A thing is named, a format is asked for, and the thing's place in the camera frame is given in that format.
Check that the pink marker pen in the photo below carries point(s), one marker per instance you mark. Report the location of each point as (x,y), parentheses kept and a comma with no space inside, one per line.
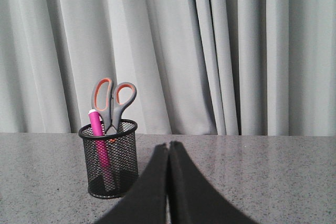
(108,179)

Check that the black mesh pen holder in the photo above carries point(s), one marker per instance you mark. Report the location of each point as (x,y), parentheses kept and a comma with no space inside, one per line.
(122,157)

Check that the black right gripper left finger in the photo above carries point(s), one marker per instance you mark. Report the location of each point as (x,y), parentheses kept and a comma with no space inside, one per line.
(145,202)

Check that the grey orange scissors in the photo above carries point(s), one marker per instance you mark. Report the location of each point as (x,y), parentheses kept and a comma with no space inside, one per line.
(112,112)

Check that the grey curtain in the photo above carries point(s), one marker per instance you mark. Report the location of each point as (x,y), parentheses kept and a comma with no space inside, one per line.
(227,67)

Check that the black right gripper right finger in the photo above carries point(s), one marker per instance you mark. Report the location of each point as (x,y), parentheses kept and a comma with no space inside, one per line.
(192,199)

